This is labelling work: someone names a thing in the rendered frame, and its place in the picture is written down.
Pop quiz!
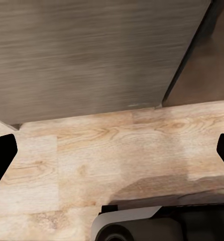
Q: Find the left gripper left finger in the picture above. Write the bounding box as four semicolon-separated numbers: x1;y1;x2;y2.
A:
0;134;18;180

